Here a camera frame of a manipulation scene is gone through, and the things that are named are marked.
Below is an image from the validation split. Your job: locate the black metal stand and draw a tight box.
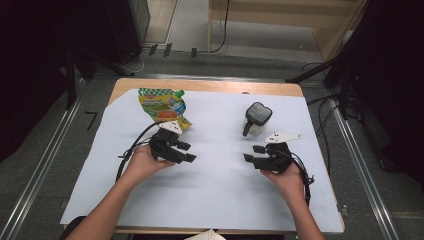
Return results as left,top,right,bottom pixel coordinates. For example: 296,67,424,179
285,49,356,119
61,44,136,111

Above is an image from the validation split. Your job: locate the yellow green spout pouch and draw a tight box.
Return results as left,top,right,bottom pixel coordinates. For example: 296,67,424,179
138,87,193,131

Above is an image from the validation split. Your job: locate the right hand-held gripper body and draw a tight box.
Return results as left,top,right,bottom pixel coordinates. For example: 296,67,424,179
254,130,303,174

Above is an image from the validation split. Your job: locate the person's right hand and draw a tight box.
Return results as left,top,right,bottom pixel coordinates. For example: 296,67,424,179
260,162,306,205

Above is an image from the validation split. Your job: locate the left hand-held gripper cable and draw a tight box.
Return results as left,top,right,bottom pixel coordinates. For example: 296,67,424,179
114,121,162,183

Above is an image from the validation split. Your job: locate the black curtain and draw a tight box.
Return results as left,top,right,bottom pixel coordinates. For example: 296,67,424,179
0,0,111,164
333,0,424,191

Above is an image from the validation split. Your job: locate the thin black hanging cable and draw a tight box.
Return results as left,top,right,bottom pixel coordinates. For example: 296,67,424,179
210,0,232,54

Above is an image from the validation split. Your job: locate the black cabinet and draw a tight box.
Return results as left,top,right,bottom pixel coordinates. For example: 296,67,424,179
105,0,151,65

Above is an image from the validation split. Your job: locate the black floor cable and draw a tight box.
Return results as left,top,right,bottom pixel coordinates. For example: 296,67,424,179
299,61,346,168

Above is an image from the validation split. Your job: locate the long metal floor rail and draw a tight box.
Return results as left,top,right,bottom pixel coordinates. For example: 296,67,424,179
328,98,401,240
0,79,88,240

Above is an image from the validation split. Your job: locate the person's left hand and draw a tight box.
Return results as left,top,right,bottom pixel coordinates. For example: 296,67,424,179
124,144,176,183

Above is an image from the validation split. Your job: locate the white floor cable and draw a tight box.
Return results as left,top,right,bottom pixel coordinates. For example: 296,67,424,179
121,48,148,75

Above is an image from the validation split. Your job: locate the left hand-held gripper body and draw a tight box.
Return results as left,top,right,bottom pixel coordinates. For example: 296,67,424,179
148,120,184,164

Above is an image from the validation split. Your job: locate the clear jar with black lid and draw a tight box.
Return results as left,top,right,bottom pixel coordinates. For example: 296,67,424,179
242,101,274,138

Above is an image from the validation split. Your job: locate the white cloth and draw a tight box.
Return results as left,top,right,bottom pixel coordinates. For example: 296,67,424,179
184,229,228,240

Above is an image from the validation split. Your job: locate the light wooden frame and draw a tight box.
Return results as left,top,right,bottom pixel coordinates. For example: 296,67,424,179
206,0,369,62

